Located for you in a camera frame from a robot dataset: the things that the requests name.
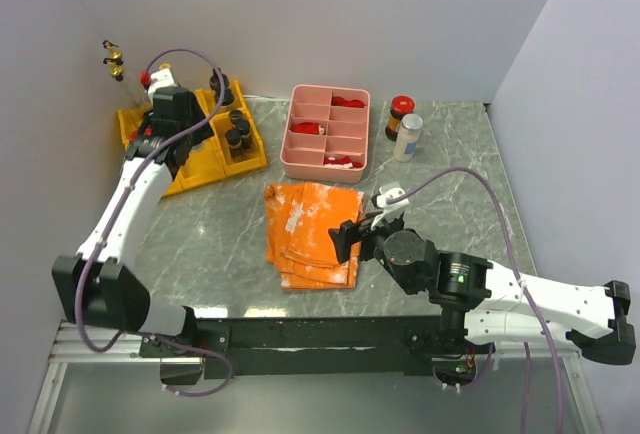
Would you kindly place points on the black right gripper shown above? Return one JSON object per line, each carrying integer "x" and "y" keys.
{"x": 350, "y": 232}

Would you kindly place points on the white bottle black cap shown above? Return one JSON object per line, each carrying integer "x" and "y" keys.
{"x": 218, "y": 80}

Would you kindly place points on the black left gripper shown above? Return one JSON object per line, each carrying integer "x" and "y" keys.
{"x": 197, "y": 116}

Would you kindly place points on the brass clamp wall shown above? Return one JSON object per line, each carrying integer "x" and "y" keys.
{"x": 115, "y": 68}
{"x": 112, "y": 48}

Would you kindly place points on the dark spice shaker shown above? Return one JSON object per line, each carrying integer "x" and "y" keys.
{"x": 235, "y": 116}

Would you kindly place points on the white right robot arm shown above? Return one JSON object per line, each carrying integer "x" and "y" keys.
{"x": 484, "y": 302}

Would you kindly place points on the silver lid glass jar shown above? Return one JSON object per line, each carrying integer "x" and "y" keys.
{"x": 408, "y": 135}

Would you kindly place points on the red lid sauce jar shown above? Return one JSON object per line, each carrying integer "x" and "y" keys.
{"x": 400, "y": 106}

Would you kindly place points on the brown spice jar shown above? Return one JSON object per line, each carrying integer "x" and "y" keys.
{"x": 225, "y": 97}

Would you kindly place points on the aluminium frame rail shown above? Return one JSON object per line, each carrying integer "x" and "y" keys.
{"x": 69, "y": 347}

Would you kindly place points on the red sock compartment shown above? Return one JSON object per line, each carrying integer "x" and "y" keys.
{"x": 339, "y": 101}
{"x": 309, "y": 128}

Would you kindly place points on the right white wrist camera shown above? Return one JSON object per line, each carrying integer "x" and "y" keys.
{"x": 390, "y": 202}

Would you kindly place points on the yellow plastic bin organizer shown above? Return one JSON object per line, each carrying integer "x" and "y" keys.
{"x": 212, "y": 161}

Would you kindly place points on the red sock middle compartment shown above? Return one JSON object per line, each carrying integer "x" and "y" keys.
{"x": 309, "y": 128}

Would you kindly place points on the dark brown jar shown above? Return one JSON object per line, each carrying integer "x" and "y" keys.
{"x": 235, "y": 148}

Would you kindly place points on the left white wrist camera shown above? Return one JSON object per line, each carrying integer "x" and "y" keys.
{"x": 161, "y": 78}

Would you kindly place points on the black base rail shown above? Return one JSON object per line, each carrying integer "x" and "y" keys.
{"x": 307, "y": 346}

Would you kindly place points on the red white sock bottom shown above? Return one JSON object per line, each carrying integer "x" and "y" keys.
{"x": 342, "y": 162}

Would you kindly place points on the dark spice jar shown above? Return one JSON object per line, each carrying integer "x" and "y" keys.
{"x": 244, "y": 129}

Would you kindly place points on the orange tie-dye cloth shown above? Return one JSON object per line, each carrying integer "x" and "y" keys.
{"x": 299, "y": 218}

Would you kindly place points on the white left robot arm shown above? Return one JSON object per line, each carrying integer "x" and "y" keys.
{"x": 97, "y": 286}

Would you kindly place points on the pink divided tray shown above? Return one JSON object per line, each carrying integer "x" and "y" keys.
{"x": 347, "y": 133}

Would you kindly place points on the red sock top compartment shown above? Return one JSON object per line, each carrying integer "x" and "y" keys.
{"x": 339, "y": 101}

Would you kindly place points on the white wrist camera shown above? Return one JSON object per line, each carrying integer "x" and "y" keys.
{"x": 390, "y": 202}
{"x": 161, "y": 78}

